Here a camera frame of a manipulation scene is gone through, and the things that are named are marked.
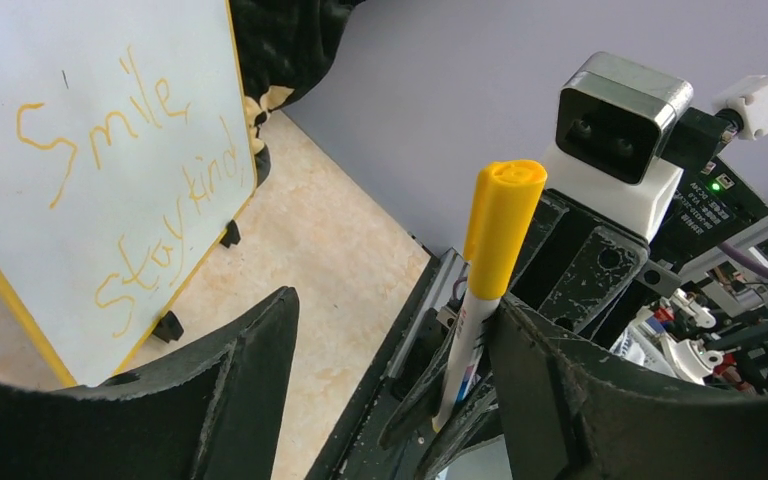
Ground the yellow framed whiteboard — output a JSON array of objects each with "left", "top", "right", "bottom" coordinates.
[{"left": 0, "top": 1, "right": 258, "bottom": 386}]

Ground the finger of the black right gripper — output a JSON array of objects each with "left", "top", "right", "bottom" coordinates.
[
  {"left": 417, "top": 374, "right": 500, "bottom": 479},
  {"left": 378, "top": 329, "right": 454, "bottom": 450}
]

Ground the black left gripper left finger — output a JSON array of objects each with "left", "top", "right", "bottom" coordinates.
[{"left": 0, "top": 287, "right": 300, "bottom": 479}]

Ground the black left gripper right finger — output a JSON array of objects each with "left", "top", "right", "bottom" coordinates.
[{"left": 489, "top": 296, "right": 768, "bottom": 479}]

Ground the aluminium frame rail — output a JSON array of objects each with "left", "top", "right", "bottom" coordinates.
[{"left": 383, "top": 192, "right": 768, "bottom": 379}]

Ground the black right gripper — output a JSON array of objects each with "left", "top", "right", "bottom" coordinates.
[{"left": 509, "top": 189, "right": 649, "bottom": 333}]

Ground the white whiteboard marker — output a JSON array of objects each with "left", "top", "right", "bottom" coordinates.
[{"left": 432, "top": 290, "right": 501, "bottom": 432}]

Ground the yellow marker cap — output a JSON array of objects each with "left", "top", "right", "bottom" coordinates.
[{"left": 462, "top": 159, "right": 548, "bottom": 300}]

